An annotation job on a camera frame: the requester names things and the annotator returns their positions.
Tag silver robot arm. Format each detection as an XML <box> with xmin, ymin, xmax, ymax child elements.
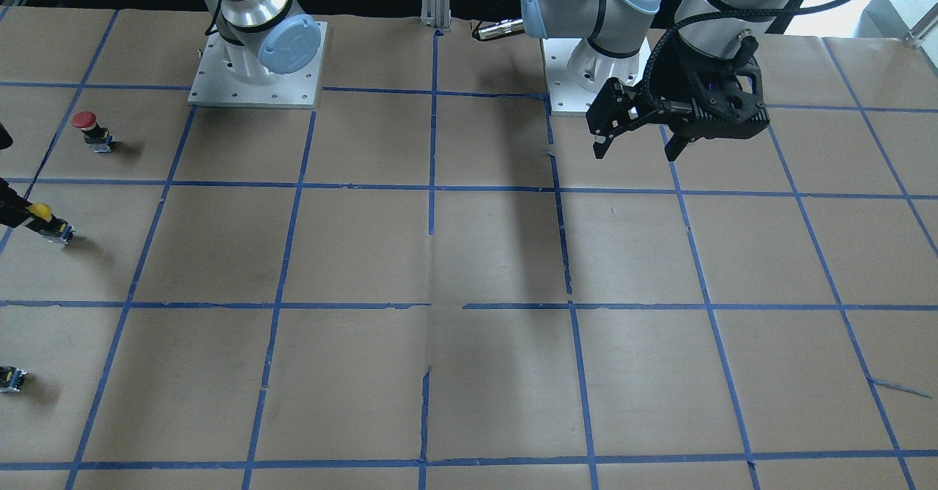
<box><xmin>190</xmin><ymin>0</ymin><xmax>326</xmax><ymax>108</ymax></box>
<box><xmin>520</xmin><ymin>0</ymin><xmax>791</xmax><ymax>160</ymax></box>

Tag silver cable connector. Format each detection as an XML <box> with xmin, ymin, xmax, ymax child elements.
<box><xmin>471</xmin><ymin>18</ymin><xmax>525</xmax><ymax>42</ymax></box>

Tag red and green push button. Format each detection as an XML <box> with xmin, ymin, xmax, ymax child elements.
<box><xmin>71</xmin><ymin>111</ymin><xmax>114</xmax><ymax>154</ymax></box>

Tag yellow push button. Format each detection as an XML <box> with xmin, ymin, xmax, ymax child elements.
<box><xmin>26</xmin><ymin>203</ymin><xmax>75</xmax><ymax>245</ymax></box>

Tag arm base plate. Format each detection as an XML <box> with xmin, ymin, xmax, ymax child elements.
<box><xmin>540</xmin><ymin>37</ymin><xmax>651</xmax><ymax>116</ymax></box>
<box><xmin>188</xmin><ymin>21</ymin><xmax>329</xmax><ymax>109</ymax></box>

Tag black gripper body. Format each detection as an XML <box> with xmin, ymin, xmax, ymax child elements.
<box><xmin>586</xmin><ymin>36</ymin><xmax>770</xmax><ymax>141</ymax></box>

